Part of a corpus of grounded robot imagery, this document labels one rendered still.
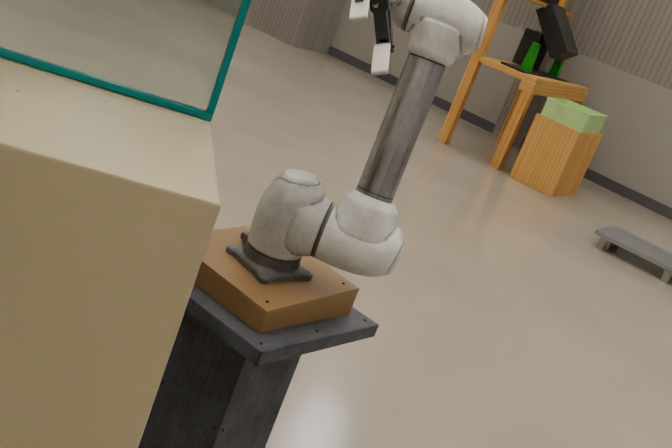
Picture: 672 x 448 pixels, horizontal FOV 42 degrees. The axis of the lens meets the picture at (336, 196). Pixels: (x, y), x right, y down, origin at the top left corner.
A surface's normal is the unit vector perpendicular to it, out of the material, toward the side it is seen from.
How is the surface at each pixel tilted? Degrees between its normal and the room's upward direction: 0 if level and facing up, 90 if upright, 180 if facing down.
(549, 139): 90
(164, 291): 90
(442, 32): 89
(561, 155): 90
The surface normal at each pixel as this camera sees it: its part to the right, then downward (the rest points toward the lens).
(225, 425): 0.73, 0.44
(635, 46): -0.59, 0.01
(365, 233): 0.01, 0.10
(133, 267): 0.17, 0.34
